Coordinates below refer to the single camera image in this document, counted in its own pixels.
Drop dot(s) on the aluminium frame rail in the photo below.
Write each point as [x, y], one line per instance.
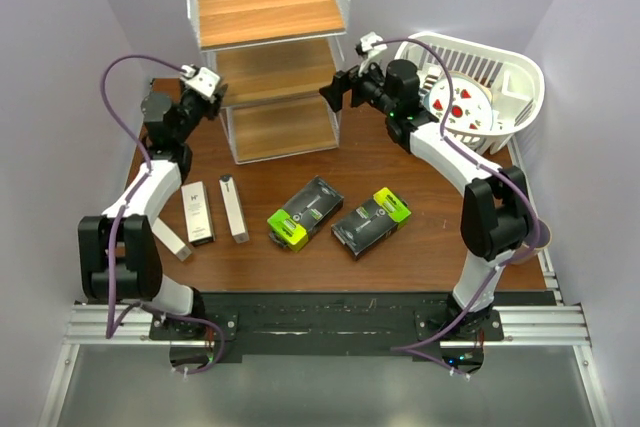
[541, 373]

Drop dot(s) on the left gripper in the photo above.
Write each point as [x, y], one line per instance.
[216, 102]

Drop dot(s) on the narrow silver razor box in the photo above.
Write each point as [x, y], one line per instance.
[234, 211]

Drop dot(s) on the white plastic dish basket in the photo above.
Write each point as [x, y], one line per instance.
[515, 82]

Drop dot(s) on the watermelon pattern plate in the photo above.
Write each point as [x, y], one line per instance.
[471, 107]

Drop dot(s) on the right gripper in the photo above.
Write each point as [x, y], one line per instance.
[354, 78]

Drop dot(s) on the pink ceramic mug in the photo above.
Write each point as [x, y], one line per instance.
[532, 245]

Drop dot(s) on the silver box with H logo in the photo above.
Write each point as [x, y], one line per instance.
[197, 214]

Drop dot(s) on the black green razor box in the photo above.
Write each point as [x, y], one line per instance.
[294, 224]
[372, 222]

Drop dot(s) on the white wire wooden shelf rack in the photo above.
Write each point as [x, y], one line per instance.
[274, 56]

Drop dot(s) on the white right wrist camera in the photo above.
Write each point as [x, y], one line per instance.
[370, 47]

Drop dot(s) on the small silver box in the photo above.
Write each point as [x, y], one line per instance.
[179, 248]

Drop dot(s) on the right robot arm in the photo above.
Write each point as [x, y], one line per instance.
[496, 215]

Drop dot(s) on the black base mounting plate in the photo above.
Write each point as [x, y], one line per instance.
[332, 324]

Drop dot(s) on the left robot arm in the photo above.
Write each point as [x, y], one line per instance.
[119, 259]

